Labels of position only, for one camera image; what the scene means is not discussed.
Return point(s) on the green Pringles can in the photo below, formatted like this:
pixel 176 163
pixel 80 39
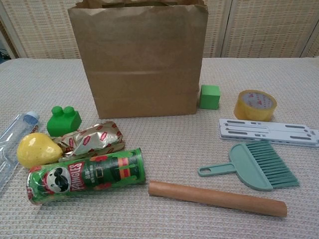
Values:
pixel 99 171

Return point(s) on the small green hand brush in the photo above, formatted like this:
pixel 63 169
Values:
pixel 244 166

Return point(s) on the yellow pear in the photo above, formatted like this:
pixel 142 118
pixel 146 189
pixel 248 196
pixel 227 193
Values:
pixel 35 150

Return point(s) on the green toy brick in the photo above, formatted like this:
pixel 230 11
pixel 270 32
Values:
pixel 59 124

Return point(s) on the woven folding screen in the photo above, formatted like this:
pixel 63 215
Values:
pixel 261 25

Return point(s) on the clear plastic bottle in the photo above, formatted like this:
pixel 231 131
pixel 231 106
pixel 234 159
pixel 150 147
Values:
pixel 10 139

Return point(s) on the brown paper bag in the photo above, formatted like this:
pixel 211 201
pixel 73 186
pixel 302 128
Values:
pixel 139 62

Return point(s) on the wooden rolling pin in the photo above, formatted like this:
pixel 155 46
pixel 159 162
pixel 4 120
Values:
pixel 214 198

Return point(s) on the green cube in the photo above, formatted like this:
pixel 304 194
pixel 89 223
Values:
pixel 208 99

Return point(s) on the beige waffle tablecloth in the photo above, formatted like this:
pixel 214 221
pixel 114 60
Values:
pixel 169 154

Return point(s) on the yellow packing tape roll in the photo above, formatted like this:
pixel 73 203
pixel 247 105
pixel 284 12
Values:
pixel 251 112

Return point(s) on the gold red snack packet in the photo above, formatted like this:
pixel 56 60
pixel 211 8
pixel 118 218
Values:
pixel 99 138

